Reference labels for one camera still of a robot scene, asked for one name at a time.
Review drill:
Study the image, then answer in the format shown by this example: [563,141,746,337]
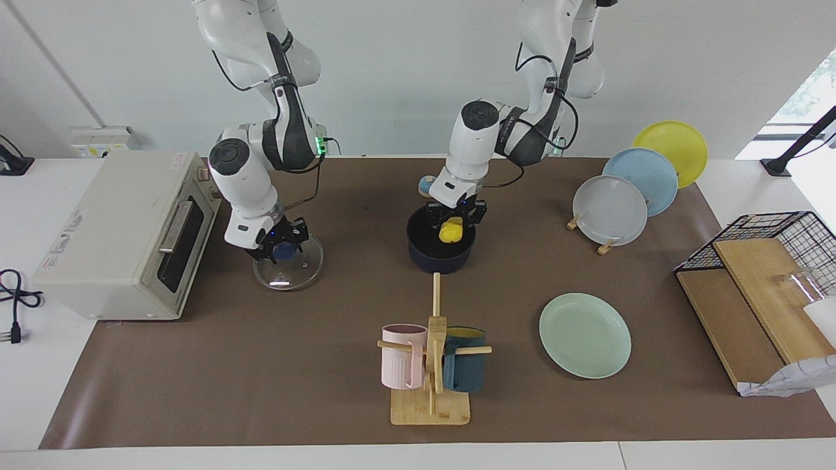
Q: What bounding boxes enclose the clear glass cup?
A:
[774,266,829,306]

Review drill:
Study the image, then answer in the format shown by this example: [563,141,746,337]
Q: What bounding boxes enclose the brown wooden board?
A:
[676,268,788,393]

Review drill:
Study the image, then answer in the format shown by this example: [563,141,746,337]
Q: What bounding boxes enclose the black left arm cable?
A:
[480,38,580,189]

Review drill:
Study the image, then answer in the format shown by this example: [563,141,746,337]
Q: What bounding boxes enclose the grey plate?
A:
[573,175,649,247]

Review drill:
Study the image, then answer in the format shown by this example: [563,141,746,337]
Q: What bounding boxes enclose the light wooden board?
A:
[713,238,836,365]

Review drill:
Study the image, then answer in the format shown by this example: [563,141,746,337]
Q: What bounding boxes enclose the black pot purple handle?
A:
[406,208,477,275]

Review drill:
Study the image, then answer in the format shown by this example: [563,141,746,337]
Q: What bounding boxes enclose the black wire basket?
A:
[674,211,836,307]

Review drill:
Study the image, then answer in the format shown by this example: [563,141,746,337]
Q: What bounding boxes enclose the pale green plate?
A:
[539,292,632,380]

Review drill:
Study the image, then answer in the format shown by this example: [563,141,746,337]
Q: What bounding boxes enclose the black power cord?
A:
[0,269,45,345]

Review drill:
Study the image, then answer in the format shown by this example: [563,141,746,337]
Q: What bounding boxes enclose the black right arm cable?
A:
[210,46,342,219]

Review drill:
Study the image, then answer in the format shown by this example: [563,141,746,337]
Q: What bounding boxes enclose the glass lid purple knob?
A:
[253,234,325,292]

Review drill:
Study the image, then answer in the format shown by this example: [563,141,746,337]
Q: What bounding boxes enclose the pink ribbed mug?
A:
[381,324,428,390]

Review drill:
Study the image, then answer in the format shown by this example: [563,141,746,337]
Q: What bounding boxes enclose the black desk mount base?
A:
[0,134,35,176]

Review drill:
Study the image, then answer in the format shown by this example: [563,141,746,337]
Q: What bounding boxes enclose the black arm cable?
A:
[480,38,580,189]
[210,46,342,219]

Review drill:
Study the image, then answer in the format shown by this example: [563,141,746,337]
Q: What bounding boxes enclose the light blue plate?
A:
[602,148,679,217]

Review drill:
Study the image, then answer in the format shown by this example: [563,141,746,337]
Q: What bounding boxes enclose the brown table mat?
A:
[38,157,836,450]

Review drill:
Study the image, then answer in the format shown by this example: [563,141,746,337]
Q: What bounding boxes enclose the white cup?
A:
[803,297,836,348]

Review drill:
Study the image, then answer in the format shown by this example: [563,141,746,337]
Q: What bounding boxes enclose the black clamp stand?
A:
[761,104,836,178]

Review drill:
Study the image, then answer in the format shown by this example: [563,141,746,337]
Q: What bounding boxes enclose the wooden plate rack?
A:
[566,214,618,256]

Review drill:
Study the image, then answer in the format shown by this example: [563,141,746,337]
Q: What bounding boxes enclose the beige toaster oven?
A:
[31,151,223,321]

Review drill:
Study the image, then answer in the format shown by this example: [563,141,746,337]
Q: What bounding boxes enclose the yellow plate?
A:
[632,120,709,190]

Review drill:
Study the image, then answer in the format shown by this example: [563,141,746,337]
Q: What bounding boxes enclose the wooden mug tree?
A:
[377,273,492,426]

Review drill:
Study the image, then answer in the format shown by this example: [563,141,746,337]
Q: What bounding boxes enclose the dark blue mug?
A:
[443,326,487,393]

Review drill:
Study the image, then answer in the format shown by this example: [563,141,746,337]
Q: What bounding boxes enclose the white wall socket box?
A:
[71,126,142,159]

